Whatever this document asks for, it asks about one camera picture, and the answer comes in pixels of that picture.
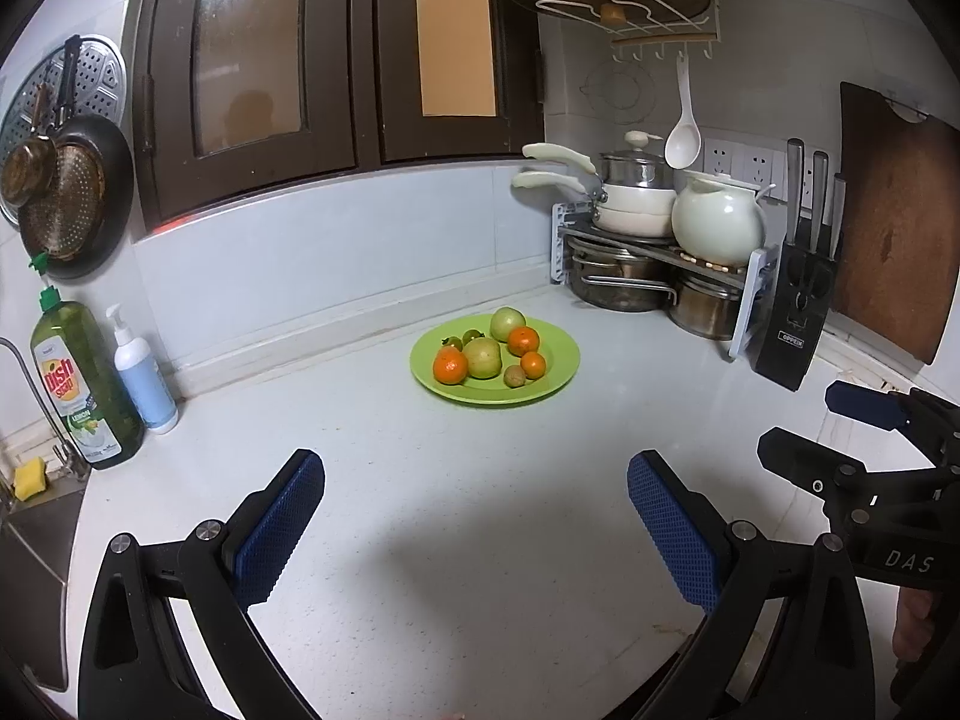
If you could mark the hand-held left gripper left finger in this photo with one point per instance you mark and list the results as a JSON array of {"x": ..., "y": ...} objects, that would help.
[{"x": 281, "y": 532}]

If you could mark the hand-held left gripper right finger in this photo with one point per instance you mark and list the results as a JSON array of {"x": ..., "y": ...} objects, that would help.
[{"x": 671, "y": 532}]

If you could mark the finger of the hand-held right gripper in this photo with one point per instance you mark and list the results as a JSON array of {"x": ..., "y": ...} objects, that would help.
[
  {"x": 795, "y": 457},
  {"x": 862, "y": 403}
]

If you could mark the green plate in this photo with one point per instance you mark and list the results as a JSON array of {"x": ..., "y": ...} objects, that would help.
[{"x": 561, "y": 349}]

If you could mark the small orange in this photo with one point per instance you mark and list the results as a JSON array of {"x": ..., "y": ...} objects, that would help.
[{"x": 533, "y": 364}]

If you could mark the brown kiwi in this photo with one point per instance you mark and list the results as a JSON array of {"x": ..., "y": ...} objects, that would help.
[{"x": 514, "y": 375}]

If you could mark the large green guava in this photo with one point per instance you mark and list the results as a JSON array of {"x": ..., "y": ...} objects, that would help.
[{"x": 482, "y": 357}]

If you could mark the green apple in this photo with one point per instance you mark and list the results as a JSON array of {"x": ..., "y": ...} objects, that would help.
[{"x": 507, "y": 323}]

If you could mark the person's right hand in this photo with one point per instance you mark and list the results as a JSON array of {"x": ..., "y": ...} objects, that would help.
[{"x": 911, "y": 622}]

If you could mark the black knife block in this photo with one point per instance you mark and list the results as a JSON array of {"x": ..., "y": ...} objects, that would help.
[{"x": 787, "y": 345}]

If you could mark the white metal shelf rack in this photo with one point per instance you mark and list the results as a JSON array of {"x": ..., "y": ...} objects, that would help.
[{"x": 750, "y": 300}]

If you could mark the brown wooden cutting board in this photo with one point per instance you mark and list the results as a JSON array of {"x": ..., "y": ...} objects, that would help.
[{"x": 892, "y": 240}]

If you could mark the white blue pump bottle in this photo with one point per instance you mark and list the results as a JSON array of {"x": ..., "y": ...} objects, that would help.
[{"x": 146, "y": 390}]

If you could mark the wooden bead trivet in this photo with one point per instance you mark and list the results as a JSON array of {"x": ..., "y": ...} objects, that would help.
[{"x": 716, "y": 265}]

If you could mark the metal faucet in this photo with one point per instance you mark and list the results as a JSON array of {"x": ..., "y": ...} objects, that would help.
[{"x": 69, "y": 459}]

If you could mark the white ceramic pot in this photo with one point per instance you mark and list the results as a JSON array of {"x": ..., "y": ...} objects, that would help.
[{"x": 712, "y": 225}]

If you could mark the green dish soap bottle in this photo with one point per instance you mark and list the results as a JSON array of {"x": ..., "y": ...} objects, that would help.
[{"x": 82, "y": 382}]

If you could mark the steel sink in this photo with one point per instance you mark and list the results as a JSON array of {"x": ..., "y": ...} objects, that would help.
[{"x": 30, "y": 540}]

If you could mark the yellow sponge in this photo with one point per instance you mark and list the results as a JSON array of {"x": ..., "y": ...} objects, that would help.
[{"x": 28, "y": 478}]

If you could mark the white power outlet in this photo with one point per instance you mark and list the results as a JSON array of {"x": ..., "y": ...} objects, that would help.
[
  {"x": 720, "y": 157},
  {"x": 757, "y": 165}
]

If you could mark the large cream pan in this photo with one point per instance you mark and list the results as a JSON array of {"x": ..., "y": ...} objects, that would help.
[{"x": 634, "y": 223}]

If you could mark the white ladle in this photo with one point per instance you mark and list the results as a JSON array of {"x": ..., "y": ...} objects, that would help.
[{"x": 682, "y": 146}]

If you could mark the small steel saucepan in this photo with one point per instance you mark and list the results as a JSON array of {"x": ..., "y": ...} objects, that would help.
[{"x": 637, "y": 174}]

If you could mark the glass lid cream knob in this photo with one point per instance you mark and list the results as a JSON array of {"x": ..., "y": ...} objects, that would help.
[{"x": 634, "y": 151}]

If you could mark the black frying pan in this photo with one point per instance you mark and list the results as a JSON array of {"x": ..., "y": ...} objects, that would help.
[{"x": 116, "y": 187}]

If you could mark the small cream pan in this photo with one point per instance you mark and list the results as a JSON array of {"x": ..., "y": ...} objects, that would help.
[{"x": 555, "y": 154}]

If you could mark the copper mesh strainer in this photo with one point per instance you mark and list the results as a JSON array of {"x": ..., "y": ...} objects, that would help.
[{"x": 67, "y": 199}]

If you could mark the small copper saucepan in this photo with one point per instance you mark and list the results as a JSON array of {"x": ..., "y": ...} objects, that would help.
[{"x": 26, "y": 172}]

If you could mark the dark wooden glass-door cabinet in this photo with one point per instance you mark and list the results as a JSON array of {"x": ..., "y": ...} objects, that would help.
[{"x": 367, "y": 52}]

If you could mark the perforated metal steamer tray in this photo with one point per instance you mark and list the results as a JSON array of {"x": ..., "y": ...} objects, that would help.
[{"x": 97, "y": 75}]

